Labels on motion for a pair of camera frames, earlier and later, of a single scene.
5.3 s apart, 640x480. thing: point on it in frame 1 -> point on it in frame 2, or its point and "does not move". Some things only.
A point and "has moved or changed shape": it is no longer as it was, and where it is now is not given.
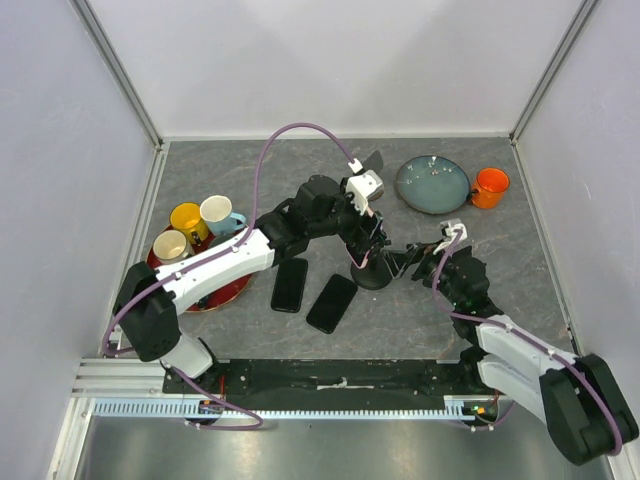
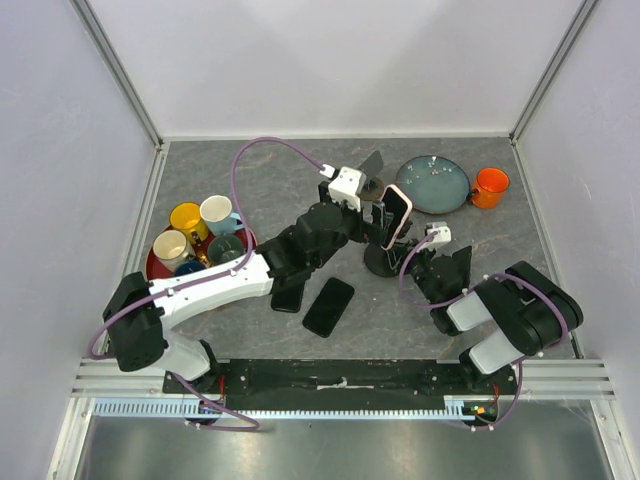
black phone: (332, 304) does not move
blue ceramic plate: (433, 184) does not move
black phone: (289, 286) does not move
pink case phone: (363, 237) has moved or changed shape
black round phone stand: (374, 275) has moved or changed shape
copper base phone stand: (374, 163) does not move
